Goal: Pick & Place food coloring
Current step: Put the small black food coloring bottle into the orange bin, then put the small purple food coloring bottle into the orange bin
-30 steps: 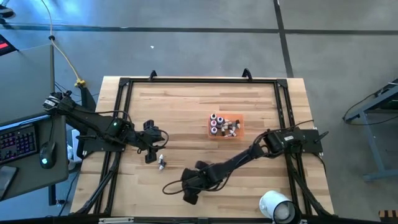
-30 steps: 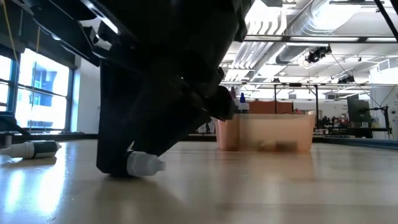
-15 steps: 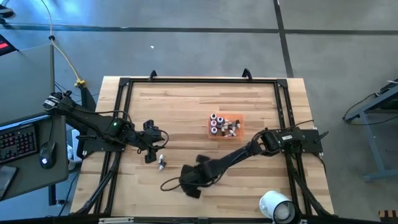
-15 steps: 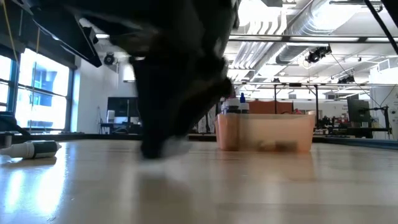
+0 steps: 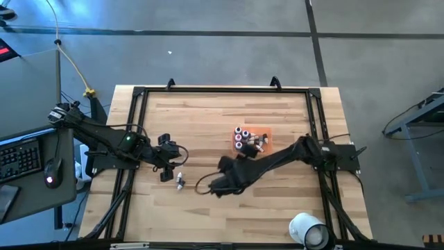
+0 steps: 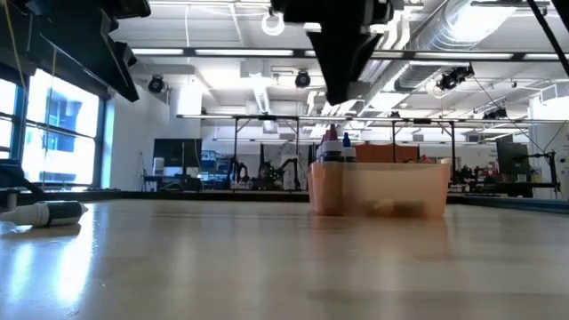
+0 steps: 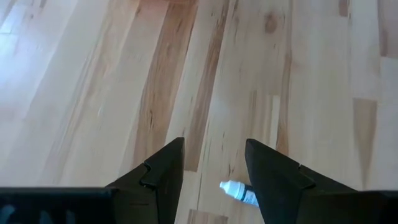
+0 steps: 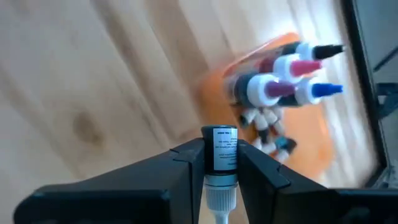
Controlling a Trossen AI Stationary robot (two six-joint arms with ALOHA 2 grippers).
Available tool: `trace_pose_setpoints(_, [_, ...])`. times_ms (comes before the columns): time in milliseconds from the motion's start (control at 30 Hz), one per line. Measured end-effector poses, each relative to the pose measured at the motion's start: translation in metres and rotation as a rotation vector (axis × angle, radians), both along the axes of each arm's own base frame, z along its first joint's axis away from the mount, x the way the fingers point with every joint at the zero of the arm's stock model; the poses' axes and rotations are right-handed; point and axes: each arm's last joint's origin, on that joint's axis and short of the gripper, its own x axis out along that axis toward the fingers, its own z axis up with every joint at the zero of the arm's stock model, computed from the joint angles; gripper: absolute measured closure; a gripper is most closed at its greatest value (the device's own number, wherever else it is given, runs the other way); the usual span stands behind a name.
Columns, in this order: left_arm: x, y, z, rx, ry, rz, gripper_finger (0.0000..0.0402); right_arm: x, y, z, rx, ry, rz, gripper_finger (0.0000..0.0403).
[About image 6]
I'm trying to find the large window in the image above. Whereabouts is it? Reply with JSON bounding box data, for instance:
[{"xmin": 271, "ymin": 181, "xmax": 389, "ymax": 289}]
[{"xmin": 0, "ymin": 66, "xmax": 108, "ymax": 190}]

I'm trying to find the black background stand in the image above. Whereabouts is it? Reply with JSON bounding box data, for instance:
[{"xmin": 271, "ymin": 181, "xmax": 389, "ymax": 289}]
[{"xmin": 486, "ymin": 150, "xmax": 560, "ymax": 200}]

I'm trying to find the orange partition panel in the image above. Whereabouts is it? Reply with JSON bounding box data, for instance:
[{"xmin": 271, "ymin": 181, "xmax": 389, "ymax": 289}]
[{"xmin": 353, "ymin": 142, "xmax": 421, "ymax": 164}]

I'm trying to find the large dark bottle red tip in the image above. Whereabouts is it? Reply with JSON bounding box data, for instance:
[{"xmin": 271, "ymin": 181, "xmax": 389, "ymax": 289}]
[{"xmin": 320, "ymin": 124, "xmax": 345, "ymax": 164}]

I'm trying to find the small grey post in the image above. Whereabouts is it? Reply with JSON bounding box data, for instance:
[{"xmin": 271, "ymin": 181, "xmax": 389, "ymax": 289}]
[{"xmin": 4, "ymin": 188, "xmax": 20, "ymax": 212}]

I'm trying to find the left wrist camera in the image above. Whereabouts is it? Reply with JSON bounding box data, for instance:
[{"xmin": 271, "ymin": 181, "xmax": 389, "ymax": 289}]
[{"xmin": 106, "ymin": 0, "xmax": 152, "ymax": 20}]

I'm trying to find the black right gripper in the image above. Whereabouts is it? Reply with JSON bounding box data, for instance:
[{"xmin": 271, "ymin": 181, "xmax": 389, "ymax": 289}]
[{"xmin": 306, "ymin": 0, "xmax": 395, "ymax": 107}]

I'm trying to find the dark background monitor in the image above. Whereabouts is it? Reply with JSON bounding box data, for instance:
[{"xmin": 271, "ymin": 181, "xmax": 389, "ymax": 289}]
[{"xmin": 496, "ymin": 140, "xmax": 531, "ymax": 179}]

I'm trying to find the yellow cable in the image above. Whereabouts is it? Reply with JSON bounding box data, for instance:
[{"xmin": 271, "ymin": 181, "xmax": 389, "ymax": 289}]
[{"xmin": 2, "ymin": 0, "xmax": 23, "ymax": 76}]

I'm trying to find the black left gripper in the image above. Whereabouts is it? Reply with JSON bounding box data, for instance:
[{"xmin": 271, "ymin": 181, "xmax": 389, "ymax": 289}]
[{"xmin": 26, "ymin": 0, "xmax": 140, "ymax": 103}]

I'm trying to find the white cable coil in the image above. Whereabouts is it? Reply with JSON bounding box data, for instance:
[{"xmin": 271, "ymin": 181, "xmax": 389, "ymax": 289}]
[{"xmin": 260, "ymin": 11, "xmax": 287, "ymax": 37}]

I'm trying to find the white ceiling vent unit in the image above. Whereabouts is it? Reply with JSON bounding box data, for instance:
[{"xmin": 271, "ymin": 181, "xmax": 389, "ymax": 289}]
[{"xmin": 539, "ymin": 86, "xmax": 569, "ymax": 106}]

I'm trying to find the black background screen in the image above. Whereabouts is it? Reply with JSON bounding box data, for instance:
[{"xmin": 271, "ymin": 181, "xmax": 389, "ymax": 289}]
[{"xmin": 153, "ymin": 137, "xmax": 204, "ymax": 169}]

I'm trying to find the small bottle dark label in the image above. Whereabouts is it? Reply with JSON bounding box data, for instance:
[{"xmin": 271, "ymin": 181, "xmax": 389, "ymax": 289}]
[{"xmin": 0, "ymin": 200, "xmax": 89, "ymax": 229}]

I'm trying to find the orange translucent plastic bin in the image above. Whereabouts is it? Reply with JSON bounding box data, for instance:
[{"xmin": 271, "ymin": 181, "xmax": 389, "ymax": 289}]
[{"xmin": 307, "ymin": 160, "xmax": 453, "ymax": 219}]

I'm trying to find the small black hanging camera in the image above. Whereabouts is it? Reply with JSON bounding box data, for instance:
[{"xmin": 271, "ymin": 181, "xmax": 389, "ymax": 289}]
[{"xmin": 482, "ymin": 106, "xmax": 510, "ymax": 121}]

